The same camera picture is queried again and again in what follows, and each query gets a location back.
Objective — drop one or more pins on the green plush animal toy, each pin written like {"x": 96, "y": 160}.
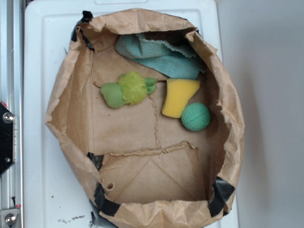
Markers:
{"x": 130, "y": 89}

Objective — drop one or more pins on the yellow sponge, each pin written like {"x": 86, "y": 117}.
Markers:
{"x": 178, "y": 93}

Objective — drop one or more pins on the green textured ball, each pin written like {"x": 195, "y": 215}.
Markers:
{"x": 195, "y": 117}

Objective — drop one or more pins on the brown paper bag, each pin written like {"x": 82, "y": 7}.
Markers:
{"x": 140, "y": 168}

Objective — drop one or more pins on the teal cloth rag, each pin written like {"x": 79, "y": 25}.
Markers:
{"x": 178, "y": 62}

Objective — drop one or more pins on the white plastic tray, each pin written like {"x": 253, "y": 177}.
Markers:
{"x": 53, "y": 196}

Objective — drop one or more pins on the black mounting bracket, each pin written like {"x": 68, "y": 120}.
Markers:
{"x": 7, "y": 138}

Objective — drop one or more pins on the aluminium frame rail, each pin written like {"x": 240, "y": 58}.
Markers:
{"x": 11, "y": 93}

